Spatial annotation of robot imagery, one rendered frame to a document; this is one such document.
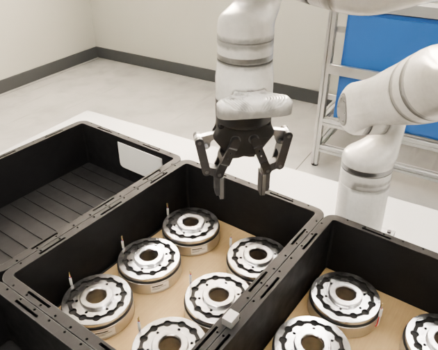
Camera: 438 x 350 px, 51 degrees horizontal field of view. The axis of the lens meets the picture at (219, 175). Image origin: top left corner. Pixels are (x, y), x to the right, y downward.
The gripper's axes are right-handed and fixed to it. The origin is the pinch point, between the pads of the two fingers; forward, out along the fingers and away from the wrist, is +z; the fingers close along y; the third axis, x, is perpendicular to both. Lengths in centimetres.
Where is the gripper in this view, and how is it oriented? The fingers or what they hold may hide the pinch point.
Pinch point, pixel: (241, 185)
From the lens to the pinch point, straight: 68.2
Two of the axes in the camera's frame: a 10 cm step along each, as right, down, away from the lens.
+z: 0.0, 8.5, 5.3
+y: -9.9, 0.9, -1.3
